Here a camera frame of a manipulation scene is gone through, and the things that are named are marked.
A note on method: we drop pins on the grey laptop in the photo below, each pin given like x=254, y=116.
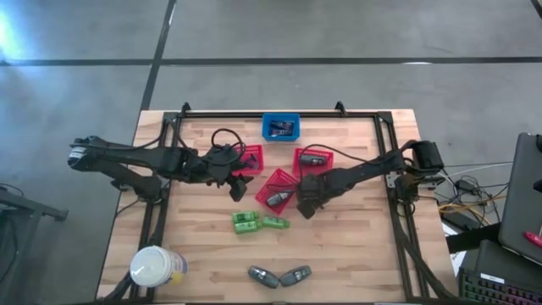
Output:
x=523, y=190

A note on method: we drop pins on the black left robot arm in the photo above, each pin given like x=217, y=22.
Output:
x=127, y=157

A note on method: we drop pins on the blue toothpaste tube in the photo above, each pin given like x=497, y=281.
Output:
x=281, y=133
x=281, y=125

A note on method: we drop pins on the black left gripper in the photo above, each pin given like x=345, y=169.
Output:
x=222, y=166

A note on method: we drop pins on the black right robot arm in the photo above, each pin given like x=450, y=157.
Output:
x=364, y=171

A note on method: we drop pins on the black metal table frame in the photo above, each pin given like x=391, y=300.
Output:
x=237, y=114

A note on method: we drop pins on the grey deodorant stick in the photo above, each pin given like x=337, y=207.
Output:
x=295, y=275
x=277, y=199
x=312, y=160
x=263, y=277

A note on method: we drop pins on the green travel bottle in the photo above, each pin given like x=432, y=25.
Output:
x=247, y=227
x=275, y=222
x=245, y=217

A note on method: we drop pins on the blue plastic basket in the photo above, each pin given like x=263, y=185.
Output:
x=266, y=135

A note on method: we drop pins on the red plastic basket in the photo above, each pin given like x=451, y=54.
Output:
x=326, y=170
x=256, y=149
x=275, y=180

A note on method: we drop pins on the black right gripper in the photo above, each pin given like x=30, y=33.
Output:
x=315, y=188

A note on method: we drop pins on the red hand tool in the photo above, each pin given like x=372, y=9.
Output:
x=532, y=239

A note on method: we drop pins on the white wipes canister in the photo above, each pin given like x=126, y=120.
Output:
x=152, y=266

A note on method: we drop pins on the black case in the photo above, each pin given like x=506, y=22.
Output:
x=491, y=258

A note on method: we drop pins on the backlit black keyboard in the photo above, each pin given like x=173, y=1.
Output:
x=495, y=292

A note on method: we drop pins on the grey metal stand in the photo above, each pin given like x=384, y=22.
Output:
x=29, y=207

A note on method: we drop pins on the black power brick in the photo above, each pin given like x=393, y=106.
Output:
x=466, y=185

